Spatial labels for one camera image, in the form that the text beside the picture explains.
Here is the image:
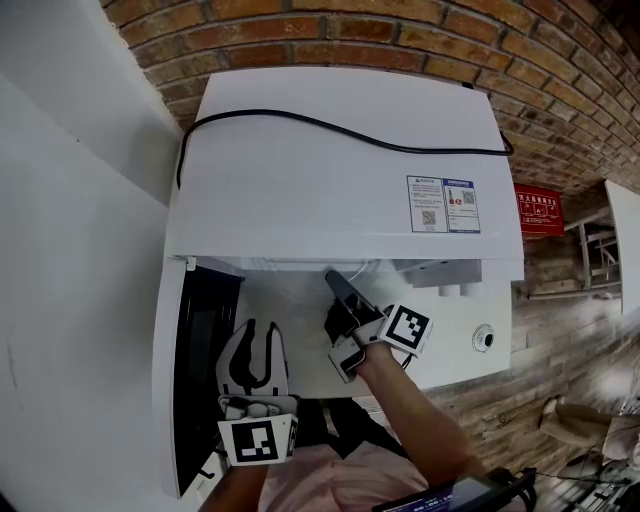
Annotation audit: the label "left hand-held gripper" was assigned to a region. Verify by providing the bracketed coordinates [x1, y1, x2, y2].
[215, 318, 301, 467]

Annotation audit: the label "person's pink shirt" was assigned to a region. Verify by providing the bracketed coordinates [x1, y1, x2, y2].
[257, 439, 431, 512]

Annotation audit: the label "white folding table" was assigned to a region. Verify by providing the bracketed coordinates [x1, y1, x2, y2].
[522, 179, 640, 316]

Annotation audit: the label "white wooden chair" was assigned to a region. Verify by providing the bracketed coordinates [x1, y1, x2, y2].
[574, 217, 624, 292]

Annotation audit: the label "round cable grommet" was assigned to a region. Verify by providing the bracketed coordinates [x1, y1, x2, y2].
[471, 323, 496, 352]

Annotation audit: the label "person's black trousers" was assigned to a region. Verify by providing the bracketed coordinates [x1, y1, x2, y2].
[294, 397, 401, 461]

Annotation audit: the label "black power cable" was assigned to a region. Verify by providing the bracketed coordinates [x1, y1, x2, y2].
[174, 108, 515, 191]

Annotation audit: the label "microwave door with dark window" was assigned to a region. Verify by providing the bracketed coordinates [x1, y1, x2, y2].
[152, 254, 246, 499]

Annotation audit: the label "blue bordered label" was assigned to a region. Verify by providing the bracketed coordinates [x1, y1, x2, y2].
[443, 179, 481, 235]

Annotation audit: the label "white warning label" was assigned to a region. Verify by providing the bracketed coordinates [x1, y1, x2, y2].
[405, 174, 450, 234]

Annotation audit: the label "person's left forearm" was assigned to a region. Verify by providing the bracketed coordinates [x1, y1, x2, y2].
[197, 462, 269, 512]

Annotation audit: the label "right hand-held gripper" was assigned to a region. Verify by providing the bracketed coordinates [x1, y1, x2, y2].
[323, 269, 434, 385]

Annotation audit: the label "white microwave oven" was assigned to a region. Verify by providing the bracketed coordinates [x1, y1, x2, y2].
[167, 67, 526, 301]

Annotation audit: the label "person's right forearm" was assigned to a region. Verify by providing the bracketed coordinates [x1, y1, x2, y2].
[355, 342, 486, 494]

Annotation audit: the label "dark screen device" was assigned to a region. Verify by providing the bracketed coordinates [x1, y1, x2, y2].
[372, 467, 539, 512]

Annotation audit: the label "red fire equipment box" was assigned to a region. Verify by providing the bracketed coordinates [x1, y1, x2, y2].
[513, 182, 566, 240]

